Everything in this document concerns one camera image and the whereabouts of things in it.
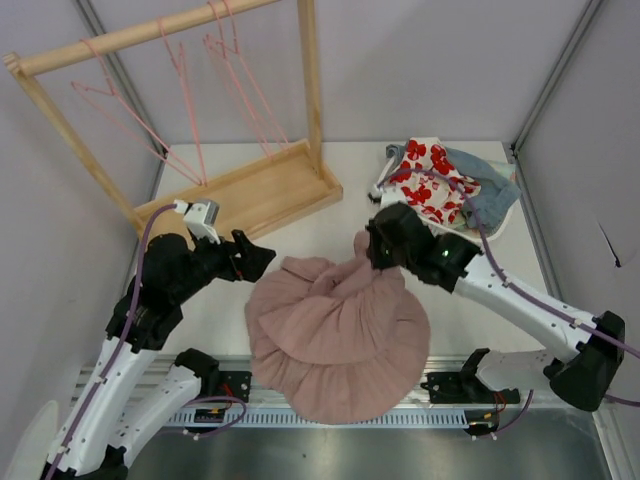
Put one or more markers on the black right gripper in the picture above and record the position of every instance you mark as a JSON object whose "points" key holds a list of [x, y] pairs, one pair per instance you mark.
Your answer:
{"points": [[379, 245]]}

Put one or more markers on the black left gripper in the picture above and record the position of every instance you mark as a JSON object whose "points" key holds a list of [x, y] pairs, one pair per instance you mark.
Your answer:
{"points": [[238, 256]]}

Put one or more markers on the pink pleated skirt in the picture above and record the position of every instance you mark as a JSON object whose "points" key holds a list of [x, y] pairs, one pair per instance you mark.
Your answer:
{"points": [[342, 342]]}

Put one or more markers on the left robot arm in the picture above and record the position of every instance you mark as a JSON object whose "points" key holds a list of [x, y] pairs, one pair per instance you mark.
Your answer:
{"points": [[101, 437]]}

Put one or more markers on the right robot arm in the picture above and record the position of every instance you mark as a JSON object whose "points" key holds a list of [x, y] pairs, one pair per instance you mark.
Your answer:
{"points": [[580, 354]]}

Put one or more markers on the wooden clothes rack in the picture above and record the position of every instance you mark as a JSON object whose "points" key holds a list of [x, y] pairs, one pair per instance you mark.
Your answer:
{"points": [[112, 96]]}

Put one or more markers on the red floral white garment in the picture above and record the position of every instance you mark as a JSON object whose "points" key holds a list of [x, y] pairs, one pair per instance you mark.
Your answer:
{"points": [[434, 199]]}

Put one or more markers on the white laundry basket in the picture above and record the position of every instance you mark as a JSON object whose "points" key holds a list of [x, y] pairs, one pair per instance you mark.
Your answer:
{"points": [[480, 220]]}

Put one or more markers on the blue denim garment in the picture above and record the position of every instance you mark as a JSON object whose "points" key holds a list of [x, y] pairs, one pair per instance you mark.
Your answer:
{"points": [[487, 190]]}

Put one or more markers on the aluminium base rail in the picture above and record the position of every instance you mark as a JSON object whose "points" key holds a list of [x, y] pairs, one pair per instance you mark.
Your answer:
{"points": [[260, 397]]}

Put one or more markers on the white slotted cable duct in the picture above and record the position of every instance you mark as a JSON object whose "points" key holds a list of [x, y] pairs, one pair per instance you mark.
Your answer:
{"points": [[403, 418]]}

